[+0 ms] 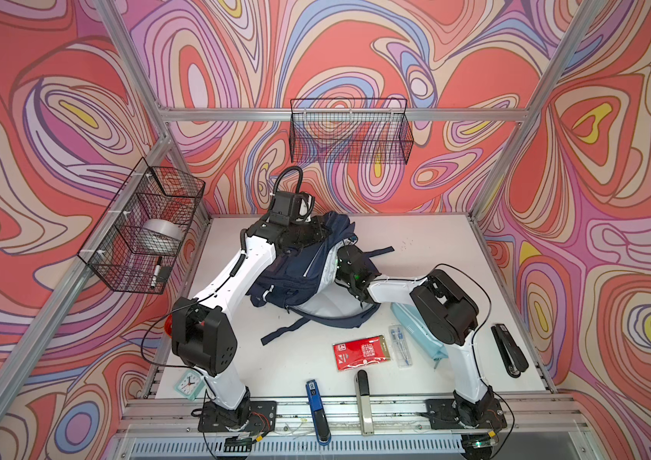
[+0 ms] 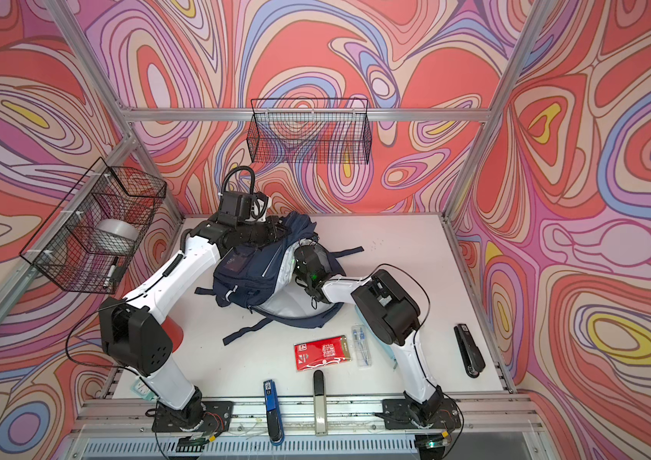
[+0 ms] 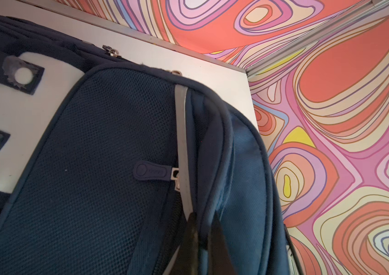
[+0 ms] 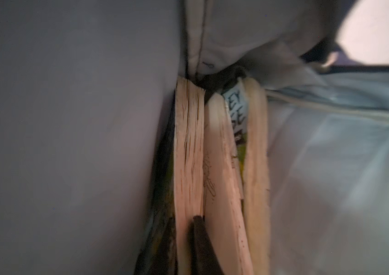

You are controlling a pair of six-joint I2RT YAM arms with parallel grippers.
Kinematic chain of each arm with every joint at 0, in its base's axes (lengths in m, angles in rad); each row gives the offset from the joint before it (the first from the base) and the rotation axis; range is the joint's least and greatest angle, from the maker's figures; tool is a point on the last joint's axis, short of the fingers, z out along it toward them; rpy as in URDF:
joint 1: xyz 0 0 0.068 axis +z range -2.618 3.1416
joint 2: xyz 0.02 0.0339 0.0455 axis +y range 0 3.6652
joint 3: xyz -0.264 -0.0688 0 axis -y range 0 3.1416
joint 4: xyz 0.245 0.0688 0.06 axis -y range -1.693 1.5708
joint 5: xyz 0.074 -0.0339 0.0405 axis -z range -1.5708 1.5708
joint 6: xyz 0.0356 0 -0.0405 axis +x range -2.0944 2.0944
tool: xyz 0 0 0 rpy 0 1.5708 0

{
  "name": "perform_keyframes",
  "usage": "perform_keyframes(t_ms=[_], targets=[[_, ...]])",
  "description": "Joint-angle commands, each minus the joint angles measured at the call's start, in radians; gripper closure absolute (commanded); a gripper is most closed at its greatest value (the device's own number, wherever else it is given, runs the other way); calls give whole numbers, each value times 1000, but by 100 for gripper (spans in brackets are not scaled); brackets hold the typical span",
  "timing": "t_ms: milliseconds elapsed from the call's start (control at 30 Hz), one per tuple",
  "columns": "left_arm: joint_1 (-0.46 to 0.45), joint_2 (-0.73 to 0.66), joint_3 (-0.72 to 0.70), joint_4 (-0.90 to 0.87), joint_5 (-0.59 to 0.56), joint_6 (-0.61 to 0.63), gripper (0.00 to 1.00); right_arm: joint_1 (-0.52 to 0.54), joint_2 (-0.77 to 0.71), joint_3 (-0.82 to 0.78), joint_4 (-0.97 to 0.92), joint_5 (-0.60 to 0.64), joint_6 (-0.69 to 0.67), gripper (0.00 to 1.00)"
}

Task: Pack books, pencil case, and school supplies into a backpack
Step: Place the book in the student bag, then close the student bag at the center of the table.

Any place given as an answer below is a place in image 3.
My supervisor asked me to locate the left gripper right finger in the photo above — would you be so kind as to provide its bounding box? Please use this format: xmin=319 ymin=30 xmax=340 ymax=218
xmin=208 ymin=213 xmax=237 ymax=275

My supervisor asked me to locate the navy blue backpack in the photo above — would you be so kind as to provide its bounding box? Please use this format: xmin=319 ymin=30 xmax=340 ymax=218
xmin=0 ymin=16 xmax=302 ymax=275

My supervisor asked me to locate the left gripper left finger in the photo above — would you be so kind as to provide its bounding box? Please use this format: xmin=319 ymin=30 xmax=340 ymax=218
xmin=170 ymin=213 xmax=199 ymax=275

